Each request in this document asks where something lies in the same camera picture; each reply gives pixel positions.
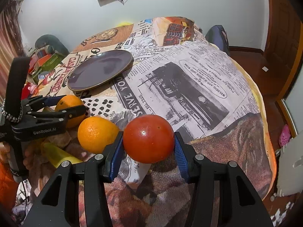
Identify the orange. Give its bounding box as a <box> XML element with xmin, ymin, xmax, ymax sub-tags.
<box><xmin>54</xmin><ymin>95</ymin><xmax>85</xmax><ymax>129</ymax></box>
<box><xmin>77</xmin><ymin>117</ymin><xmax>120</xmax><ymax>154</ymax></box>

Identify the green sugarcane piece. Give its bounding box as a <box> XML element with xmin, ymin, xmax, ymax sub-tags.
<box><xmin>41</xmin><ymin>142</ymin><xmax>82</xmax><ymax>168</ymax></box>

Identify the red tomato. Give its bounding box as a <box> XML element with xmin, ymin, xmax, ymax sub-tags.
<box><xmin>123</xmin><ymin>114</ymin><xmax>175</xmax><ymax>163</ymax></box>

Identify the green gift box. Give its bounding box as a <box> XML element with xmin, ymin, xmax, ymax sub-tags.
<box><xmin>31</xmin><ymin>53</ymin><xmax>64</xmax><ymax>82</ymax></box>

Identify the dark purple round plate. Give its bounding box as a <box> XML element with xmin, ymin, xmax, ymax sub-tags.
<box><xmin>67</xmin><ymin>50</ymin><xmax>134</xmax><ymax>91</ymax></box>

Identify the grey plush toy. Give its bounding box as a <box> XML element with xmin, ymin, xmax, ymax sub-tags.
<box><xmin>35</xmin><ymin>34</ymin><xmax>69</xmax><ymax>56</ymax></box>

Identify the pink croc shoe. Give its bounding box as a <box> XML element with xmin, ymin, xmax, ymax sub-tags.
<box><xmin>278</xmin><ymin>124</ymin><xmax>291</xmax><ymax>148</ymax></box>

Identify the yellow round object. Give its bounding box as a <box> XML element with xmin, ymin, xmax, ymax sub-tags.
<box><xmin>117</xmin><ymin>22</ymin><xmax>133</xmax><ymax>27</ymax></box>

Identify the wooden door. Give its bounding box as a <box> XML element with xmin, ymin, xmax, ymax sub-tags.
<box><xmin>265</xmin><ymin>0</ymin><xmax>302</xmax><ymax>98</ymax></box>

